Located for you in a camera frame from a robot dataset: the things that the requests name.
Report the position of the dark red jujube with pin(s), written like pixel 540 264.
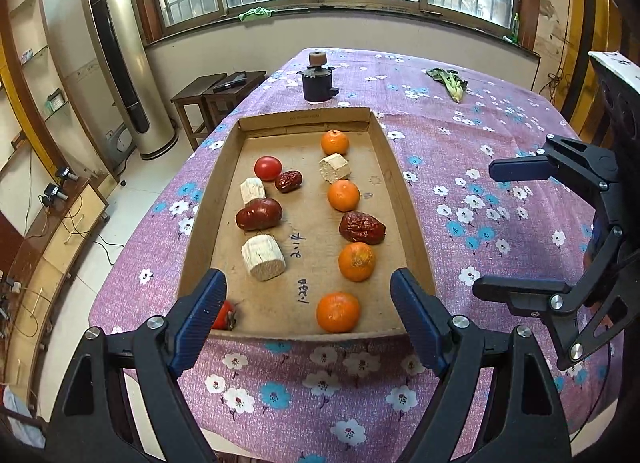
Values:
pixel 288 181

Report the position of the red tomato with stem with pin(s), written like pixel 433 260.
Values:
pixel 225 320

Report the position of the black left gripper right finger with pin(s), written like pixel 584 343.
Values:
pixel 523 420

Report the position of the dark wooden stool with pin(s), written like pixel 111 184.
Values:
pixel 222 104
pixel 194 94

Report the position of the wrinkled red date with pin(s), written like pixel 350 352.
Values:
pixel 362 227

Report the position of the white sugarcane chunk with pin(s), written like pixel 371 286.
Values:
pixel 252 189
pixel 334 168
pixel 263 258

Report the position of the black remote control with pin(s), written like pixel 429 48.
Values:
pixel 230 83

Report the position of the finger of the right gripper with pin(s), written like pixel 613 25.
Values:
pixel 529 168
pixel 524 297

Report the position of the green leafy vegetable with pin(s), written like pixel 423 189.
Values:
pixel 454 84

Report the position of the cardboard tray box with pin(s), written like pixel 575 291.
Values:
pixel 285 306

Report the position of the red cherry tomato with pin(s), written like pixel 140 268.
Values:
pixel 267 168

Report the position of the purple floral tablecloth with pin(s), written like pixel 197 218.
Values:
pixel 361 400

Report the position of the wooden tv cabinet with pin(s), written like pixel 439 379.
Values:
pixel 41 267

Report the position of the green cloth on windowsill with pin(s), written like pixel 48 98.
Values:
pixel 255 14

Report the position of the orange tangerine in tray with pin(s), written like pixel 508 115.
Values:
pixel 356 261

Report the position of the green bottle on windowsill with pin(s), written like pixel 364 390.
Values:
pixel 514 30

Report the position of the smooth red jujube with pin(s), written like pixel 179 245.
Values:
pixel 260 214

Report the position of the gold standing air conditioner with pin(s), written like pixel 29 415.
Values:
pixel 114 33

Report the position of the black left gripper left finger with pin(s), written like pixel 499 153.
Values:
pixel 92 418

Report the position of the black motor with pulley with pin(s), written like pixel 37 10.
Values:
pixel 317 78

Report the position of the orange tangerine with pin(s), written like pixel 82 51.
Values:
pixel 343 195
pixel 356 261
pixel 334 142
pixel 338 312

